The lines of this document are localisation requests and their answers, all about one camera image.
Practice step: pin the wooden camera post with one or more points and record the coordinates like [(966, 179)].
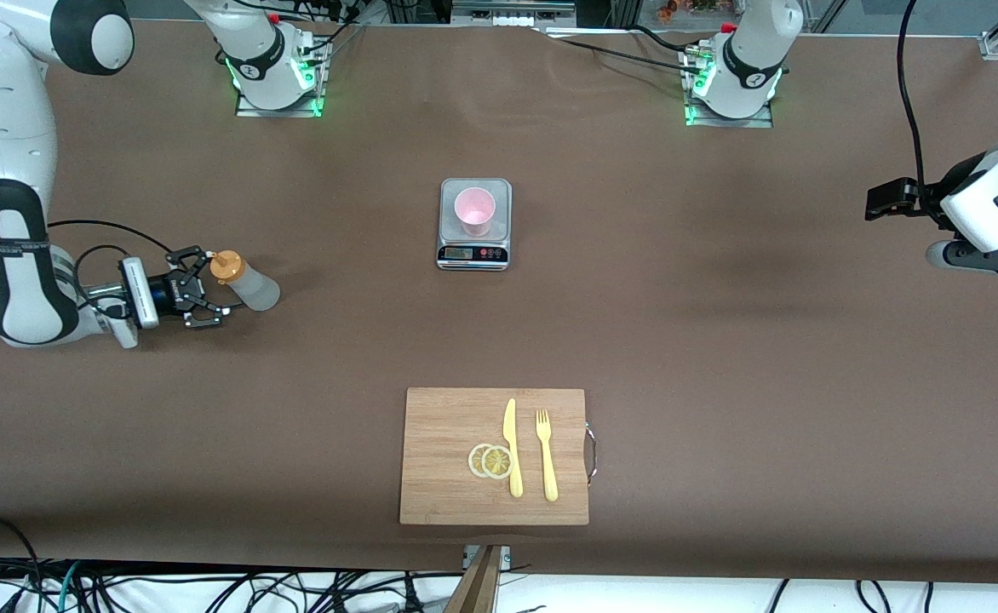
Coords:
[(478, 587)]

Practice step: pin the white connector strip on frame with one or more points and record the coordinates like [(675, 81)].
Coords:
[(512, 21)]

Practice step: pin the silver digital kitchen scale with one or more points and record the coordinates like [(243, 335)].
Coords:
[(448, 204)]

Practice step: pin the orange toy food pile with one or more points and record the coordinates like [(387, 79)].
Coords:
[(686, 8)]

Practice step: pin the wooden cutting board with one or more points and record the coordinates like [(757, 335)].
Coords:
[(439, 426)]

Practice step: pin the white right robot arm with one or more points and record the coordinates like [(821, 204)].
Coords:
[(5, 128)]

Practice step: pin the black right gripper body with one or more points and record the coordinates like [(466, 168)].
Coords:
[(161, 295)]

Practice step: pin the pink plastic cup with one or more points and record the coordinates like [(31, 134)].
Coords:
[(474, 211)]

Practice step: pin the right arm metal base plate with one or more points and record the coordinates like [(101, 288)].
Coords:
[(295, 111)]

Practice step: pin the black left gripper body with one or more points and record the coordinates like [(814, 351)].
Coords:
[(925, 201)]

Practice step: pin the yellow plastic knife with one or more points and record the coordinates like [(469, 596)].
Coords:
[(510, 426)]

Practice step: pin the yellow plastic fork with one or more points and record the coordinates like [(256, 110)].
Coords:
[(549, 468)]

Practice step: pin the clear sauce bottle orange cap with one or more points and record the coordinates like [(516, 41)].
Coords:
[(256, 289)]

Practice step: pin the yellow lemon slice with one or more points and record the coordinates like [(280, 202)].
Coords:
[(474, 461), (496, 461)]

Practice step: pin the aluminium table corner bracket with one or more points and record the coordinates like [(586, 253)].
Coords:
[(995, 44)]

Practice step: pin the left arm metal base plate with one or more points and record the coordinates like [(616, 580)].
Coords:
[(754, 123)]

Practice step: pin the small metal post bracket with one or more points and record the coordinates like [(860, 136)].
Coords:
[(506, 555)]

